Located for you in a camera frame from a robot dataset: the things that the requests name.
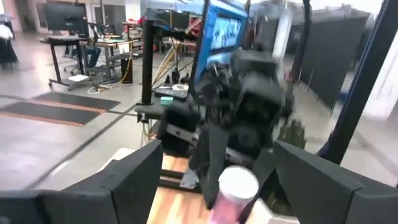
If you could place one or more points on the black office desk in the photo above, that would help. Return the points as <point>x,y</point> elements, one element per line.
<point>62,40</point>

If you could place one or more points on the small teal box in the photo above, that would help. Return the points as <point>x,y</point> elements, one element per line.
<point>166,100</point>

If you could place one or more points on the grey side desk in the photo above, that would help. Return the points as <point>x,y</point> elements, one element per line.
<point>149,110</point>

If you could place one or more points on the black desktop device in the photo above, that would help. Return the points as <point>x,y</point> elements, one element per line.
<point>169,92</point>

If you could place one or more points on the black computer tower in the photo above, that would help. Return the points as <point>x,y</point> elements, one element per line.
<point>127,71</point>

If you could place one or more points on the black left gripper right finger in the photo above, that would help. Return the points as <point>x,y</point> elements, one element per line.
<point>311,193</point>

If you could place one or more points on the white hexagonal plant pot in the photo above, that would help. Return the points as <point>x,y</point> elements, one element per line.
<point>264,214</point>

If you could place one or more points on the black mat with orange stripes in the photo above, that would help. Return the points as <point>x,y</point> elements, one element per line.
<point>62,112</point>

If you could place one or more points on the pink pill bottle white cap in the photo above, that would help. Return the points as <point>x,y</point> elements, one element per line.
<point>236,186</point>

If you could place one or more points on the green cactus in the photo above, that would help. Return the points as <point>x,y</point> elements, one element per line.
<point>292,135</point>

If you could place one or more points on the person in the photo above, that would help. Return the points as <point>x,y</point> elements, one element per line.
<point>91,56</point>

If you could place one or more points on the black upright pole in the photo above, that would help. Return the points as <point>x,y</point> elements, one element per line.
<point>148,62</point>

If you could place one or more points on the black partition wall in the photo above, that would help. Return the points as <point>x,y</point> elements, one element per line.
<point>335,56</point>

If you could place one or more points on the black aluminium table frame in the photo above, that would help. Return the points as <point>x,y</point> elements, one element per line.
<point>174,180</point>

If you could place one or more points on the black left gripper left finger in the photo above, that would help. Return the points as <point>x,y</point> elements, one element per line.
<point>133,186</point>

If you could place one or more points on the monitor with blue screen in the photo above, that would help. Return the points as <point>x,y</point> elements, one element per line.
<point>224,31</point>

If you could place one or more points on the thick black frame post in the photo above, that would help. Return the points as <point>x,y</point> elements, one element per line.
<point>357,93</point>

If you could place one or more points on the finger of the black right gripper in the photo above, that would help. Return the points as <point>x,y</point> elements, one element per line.
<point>211,161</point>
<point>265,171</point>

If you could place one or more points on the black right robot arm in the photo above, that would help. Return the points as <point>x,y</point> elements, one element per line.
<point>182,118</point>

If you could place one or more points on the black computer monitor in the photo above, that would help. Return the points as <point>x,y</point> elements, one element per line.
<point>65,17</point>

